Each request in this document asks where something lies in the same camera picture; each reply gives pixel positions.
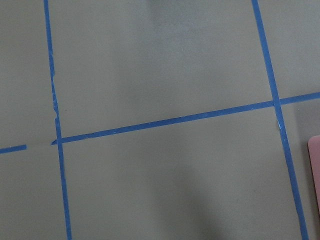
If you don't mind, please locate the pink plastic tray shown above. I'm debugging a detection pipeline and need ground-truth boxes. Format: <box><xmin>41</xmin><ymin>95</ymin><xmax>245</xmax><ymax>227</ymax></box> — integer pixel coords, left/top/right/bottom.
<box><xmin>307</xmin><ymin>135</ymin><xmax>320</xmax><ymax>210</ymax></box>

